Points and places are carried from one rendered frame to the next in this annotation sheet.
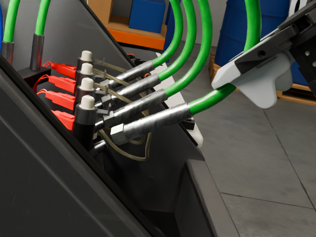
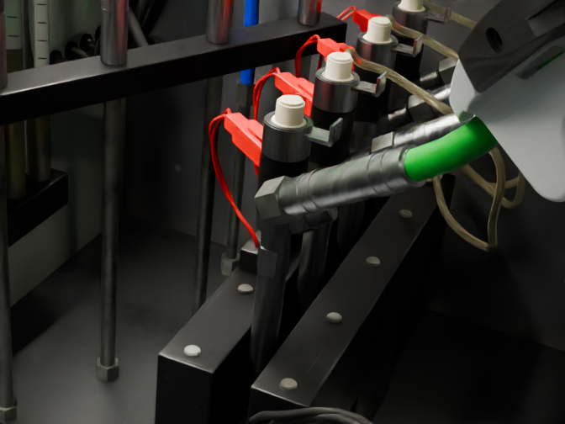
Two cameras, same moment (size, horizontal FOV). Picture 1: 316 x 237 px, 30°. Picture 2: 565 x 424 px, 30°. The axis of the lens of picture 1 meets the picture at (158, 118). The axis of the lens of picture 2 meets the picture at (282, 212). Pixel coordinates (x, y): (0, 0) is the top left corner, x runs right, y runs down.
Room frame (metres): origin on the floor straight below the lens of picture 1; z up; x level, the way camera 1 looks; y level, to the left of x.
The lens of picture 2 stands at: (0.24, -0.18, 1.38)
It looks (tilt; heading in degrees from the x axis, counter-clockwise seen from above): 30 degrees down; 30
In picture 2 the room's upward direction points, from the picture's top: 6 degrees clockwise
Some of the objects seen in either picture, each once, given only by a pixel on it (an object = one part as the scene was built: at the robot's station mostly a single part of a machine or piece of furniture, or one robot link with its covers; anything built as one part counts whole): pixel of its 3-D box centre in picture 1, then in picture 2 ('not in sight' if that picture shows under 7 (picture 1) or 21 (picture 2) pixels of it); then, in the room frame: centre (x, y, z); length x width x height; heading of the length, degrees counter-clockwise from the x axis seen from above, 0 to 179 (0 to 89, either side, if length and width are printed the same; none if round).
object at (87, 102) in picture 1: (86, 107); (289, 121); (0.71, 0.09, 1.13); 0.02 x 0.02 x 0.03
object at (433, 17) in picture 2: (94, 59); (428, 9); (0.95, 0.12, 1.13); 0.03 x 0.02 x 0.01; 101
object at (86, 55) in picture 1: (85, 59); (411, 7); (0.95, 0.14, 1.13); 0.02 x 0.02 x 0.03
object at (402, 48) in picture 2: (95, 73); (395, 41); (0.87, 0.11, 1.13); 0.03 x 0.02 x 0.01; 101
